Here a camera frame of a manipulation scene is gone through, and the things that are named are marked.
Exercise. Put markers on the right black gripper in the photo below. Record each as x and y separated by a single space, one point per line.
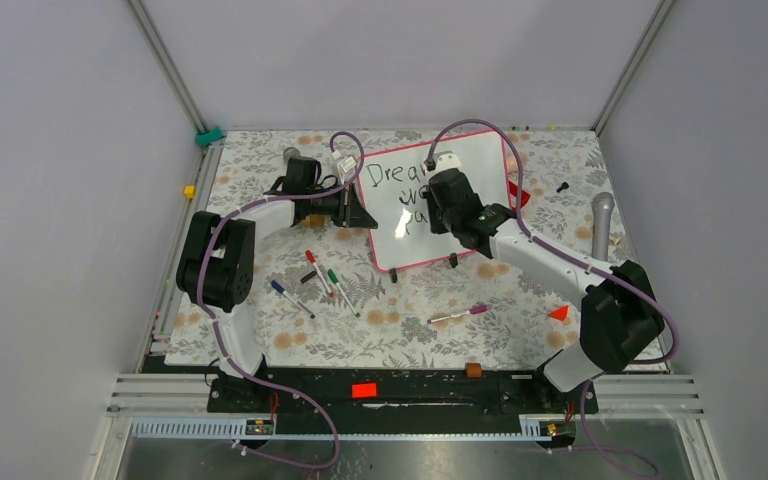
437 226

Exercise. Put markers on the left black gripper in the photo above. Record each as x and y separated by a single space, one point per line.
350 212

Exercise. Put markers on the pink framed whiteboard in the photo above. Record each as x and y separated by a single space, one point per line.
389 188

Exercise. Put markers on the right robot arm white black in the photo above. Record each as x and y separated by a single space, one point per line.
618 317

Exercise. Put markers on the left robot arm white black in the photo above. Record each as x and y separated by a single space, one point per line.
216 267

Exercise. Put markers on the red capped marker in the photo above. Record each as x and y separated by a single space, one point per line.
319 273

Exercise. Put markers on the green capped marker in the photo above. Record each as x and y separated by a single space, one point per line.
336 282

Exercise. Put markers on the pink toy microphone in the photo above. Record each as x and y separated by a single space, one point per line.
511 165

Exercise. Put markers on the black marker cap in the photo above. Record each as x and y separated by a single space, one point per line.
309 276

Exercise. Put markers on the purple glitter microphone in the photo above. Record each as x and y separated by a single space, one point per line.
290 153

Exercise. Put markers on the floral patterned table mat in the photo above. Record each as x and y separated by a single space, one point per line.
515 332

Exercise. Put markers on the pink capped marker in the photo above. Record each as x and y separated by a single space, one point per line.
479 309

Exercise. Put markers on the blue capped marker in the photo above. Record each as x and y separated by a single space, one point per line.
284 293

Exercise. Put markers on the silver grey microphone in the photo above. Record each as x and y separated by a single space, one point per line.
602 205

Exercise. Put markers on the small red cone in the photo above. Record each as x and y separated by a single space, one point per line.
560 314

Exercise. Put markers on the small brown block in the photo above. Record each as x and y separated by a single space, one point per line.
473 370

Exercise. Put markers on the small yellow cube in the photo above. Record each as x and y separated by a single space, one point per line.
189 192

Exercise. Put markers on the red tape label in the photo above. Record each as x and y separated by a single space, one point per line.
364 390

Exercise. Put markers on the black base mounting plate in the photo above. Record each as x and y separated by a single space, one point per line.
306 400

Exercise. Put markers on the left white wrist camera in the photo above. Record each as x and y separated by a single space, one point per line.
346 167

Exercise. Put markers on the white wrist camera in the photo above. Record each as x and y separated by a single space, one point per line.
346 167
445 161

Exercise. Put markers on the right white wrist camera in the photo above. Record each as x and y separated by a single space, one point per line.
445 161

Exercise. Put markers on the red rectangular frame block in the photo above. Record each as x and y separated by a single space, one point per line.
518 198

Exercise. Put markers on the teal corner bracket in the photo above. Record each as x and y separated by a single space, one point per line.
207 138

